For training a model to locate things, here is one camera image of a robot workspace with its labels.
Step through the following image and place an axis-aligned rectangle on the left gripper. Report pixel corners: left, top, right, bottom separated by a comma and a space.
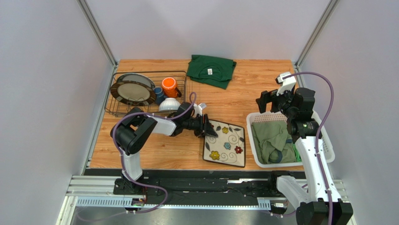
183, 114, 218, 140

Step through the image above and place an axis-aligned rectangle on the square floral plate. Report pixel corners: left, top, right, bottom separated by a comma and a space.
203, 120, 246, 167

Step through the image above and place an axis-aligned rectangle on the brown rimmed round plate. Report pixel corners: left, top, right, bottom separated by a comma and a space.
110, 81, 156, 106

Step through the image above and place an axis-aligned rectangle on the green rimmed round plate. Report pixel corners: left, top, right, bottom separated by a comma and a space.
117, 73, 155, 89

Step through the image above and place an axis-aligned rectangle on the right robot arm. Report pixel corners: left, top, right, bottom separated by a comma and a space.
256, 88, 354, 225

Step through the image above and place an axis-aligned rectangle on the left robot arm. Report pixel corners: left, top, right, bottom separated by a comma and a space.
110, 102, 218, 194

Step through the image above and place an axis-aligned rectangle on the olive green shirt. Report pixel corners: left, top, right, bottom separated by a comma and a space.
251, 120, 296, 165

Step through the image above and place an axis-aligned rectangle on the white laundry basket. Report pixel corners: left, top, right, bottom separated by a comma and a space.
246, 110, 336, 169

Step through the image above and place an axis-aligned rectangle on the white ribbed bowl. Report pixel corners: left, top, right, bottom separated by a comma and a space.
159, 97, 181, 112

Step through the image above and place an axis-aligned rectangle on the bright green cloth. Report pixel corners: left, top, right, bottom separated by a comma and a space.
292, 144, 302, 162

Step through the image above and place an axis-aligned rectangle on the dark green folded shirt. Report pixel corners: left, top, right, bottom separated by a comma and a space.
186, 54, 236, 90

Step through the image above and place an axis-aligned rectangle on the orange mug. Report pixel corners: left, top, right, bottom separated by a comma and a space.
161, 77, 182, 98

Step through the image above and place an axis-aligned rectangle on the blue mug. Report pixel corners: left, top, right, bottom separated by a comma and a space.
153, 87, 166, 105

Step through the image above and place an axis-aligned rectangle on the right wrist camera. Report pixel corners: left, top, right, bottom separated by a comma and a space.
276, 72, 296, 96

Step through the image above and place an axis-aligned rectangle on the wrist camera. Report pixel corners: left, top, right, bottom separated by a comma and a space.
276, 72, 296, 96
193, 103, 207, 117

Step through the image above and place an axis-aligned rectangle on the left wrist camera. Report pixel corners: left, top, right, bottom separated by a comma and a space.
193, 103, 207, 117

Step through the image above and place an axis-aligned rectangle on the black wire dish rack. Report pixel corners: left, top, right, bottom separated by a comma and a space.
104, 70, 187, 117

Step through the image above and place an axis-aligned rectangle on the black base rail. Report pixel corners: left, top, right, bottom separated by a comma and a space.
83, 169, 305, 207

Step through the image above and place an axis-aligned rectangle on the right aluminium frame post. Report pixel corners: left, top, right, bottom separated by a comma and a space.
295, 0, 340, 70

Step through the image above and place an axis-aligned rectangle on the aluminium frame post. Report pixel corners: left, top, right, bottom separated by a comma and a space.
295, 0, 340, 70
77, 0, 118, 68

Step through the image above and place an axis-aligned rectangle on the left aluminium frame post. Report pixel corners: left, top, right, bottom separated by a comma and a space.
77, 0, 118, 68

